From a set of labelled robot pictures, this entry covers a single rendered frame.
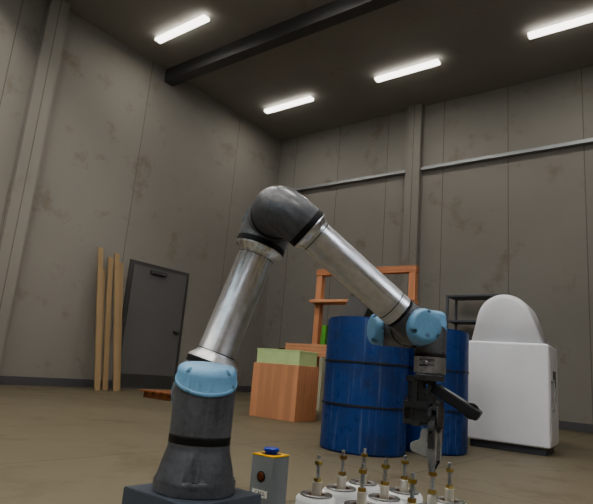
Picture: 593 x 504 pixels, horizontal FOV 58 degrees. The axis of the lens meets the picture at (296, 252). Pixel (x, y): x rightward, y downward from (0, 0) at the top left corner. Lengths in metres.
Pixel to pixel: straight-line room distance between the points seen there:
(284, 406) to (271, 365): 0.47
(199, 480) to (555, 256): 8.91
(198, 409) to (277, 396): 5.04
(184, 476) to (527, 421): 4.43
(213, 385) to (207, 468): 0.14
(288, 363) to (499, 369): 2.18
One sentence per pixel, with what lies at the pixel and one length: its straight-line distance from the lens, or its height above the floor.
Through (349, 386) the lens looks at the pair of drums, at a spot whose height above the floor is 0.45.
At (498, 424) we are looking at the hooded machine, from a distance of 5.31.
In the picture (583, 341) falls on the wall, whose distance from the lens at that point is 9.40.
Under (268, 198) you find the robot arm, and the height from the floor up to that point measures 0.88.
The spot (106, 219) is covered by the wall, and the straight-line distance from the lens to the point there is 9.58.
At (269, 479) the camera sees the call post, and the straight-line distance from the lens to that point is 1.47.
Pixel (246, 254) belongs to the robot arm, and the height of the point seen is 0.78.
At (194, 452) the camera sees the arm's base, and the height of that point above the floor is 0.37.
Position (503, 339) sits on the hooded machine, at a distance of 5.35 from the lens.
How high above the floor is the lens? 0.53
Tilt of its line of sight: 12 degrees up
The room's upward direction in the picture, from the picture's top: 5 degrees clockwise
